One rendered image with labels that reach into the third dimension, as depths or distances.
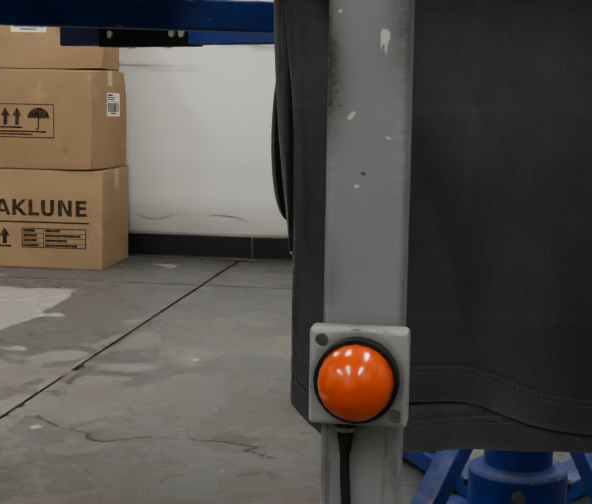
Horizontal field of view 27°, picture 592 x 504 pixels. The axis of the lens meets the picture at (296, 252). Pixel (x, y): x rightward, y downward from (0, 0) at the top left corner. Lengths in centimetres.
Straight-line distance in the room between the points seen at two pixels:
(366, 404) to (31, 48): 490
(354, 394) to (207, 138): 512
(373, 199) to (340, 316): 6
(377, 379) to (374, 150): 11
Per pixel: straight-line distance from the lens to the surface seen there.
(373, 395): 60
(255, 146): 565
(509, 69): 90
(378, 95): 62
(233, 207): 569
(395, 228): 63
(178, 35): 275
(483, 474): 230
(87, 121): 533
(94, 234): 537
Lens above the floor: 79
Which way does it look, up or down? 8 degrees down
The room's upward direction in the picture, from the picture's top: 1 degrees clockwise
